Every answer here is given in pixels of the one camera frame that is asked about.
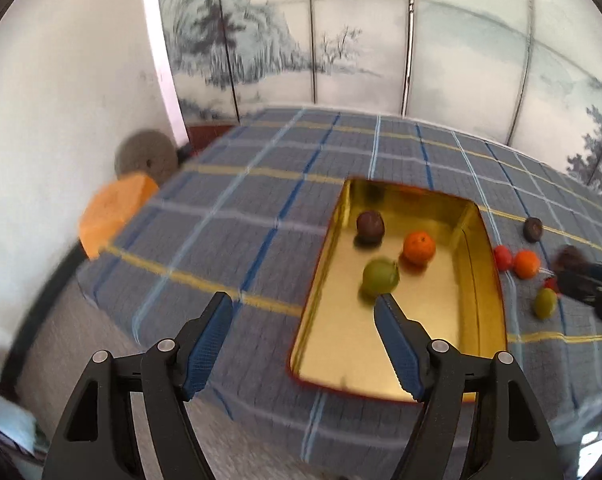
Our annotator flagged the painted folding screen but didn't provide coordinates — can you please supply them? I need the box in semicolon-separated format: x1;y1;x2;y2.
140;0;602;201

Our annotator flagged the orange tangerine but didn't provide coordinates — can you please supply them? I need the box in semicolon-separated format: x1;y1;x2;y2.
512;251;540;279
403;231;437;265

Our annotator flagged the pale crumpled sheet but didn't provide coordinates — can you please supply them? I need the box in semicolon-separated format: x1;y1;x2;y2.
0;375;39;461

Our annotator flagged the orange wooden stool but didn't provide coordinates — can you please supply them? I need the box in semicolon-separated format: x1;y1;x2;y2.
78;173;160;261

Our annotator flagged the blue plaid cloth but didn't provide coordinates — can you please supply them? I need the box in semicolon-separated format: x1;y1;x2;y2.
76;106;602;466

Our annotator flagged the grey round millstone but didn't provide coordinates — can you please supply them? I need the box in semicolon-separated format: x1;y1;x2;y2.
114;130;180;183

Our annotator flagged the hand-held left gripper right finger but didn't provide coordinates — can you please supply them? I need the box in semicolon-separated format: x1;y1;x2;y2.
372;292;564;480

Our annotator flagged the gold rectangular tin tray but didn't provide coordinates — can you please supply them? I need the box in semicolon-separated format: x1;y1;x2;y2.
287;177;508;405

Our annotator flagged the green round fruit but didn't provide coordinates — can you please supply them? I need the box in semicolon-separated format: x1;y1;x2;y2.
534;288;557;319
362;259;400;297

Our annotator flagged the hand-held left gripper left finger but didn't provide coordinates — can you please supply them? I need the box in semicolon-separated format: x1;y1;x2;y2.
41;291;234;480

